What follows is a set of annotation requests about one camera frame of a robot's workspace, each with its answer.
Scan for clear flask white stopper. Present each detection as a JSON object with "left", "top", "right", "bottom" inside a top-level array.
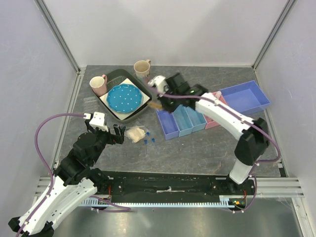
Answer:
[{"left": 215, "top": 91, "right": 222, "bottom": 99}]

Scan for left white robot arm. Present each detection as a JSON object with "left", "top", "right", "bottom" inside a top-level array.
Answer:
[{"left": 8, "top": 124, "right": 125, "bottom": 237}]

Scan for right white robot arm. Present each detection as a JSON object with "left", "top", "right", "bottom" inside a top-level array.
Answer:
[{"left": 148, "top": 73, "right": 269, "bottom": 195}]

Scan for purple narrow bin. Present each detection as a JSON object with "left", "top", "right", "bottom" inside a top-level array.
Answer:
[{"left": 156, "top": 110, "right": 180, "bottom": 140}]

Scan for light blue bin left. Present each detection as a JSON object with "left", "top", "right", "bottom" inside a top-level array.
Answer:
[{"left": 173, "top": 106, "right": 193, "bottom": 137}]

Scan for light blue bin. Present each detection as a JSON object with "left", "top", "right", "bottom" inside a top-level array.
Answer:
[
  {"left": 185, "top": 107, "right": 206, "bottom": 132},
  {"left": 173, "top": 106, "right": 193, "bottom": 137}
]

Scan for blue cap pipette left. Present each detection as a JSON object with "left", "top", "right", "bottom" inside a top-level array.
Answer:
[{"left": 144, "top": 139, "right": 148, "bottom": 157}]

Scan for light blue bin right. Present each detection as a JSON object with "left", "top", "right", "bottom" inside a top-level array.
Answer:
[{"left": 185, "top": 107, "right": 206, "bottom": 132}]

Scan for blue dotted plate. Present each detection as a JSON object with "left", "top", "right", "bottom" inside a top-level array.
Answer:
[{"left": 106, "top": 83, "right": 143, "bottom": 114}]

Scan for clear test tube rack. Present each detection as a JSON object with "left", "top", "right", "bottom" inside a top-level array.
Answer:
[{"left": 83, "top": 97, "right": 99, "bottom": 114}]

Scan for pink bin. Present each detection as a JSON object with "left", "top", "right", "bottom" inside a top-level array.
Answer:
[{"left": 203, "top": 92, "right": 227, "bottom": 129}]

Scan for beige mug with pattern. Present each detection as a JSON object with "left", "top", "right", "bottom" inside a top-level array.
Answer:
[{"left": 133, "top": 59, "right": 151, "bottom": 83}]

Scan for pink and cream mug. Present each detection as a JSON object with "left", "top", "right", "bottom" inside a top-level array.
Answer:
[{"left": 89, "top": 75, "right": 108, "bottom": 97}]

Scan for purple large bin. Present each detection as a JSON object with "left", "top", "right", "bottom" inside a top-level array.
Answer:
[{"left": 220, "top": 80, "right": 270, "bottom": 116}]

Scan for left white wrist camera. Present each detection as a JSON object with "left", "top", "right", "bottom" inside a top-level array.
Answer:
[{"left": 83, "top": 112, "right": 109, "bottom": 132}]

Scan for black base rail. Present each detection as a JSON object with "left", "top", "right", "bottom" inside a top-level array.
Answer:
[{"left": 53, "top": 169, "right": 262, "bottom": 204}]

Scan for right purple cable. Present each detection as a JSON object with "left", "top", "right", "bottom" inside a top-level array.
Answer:
[{"left": 148, "top": 81, "right": 282, "bottom": 214}]

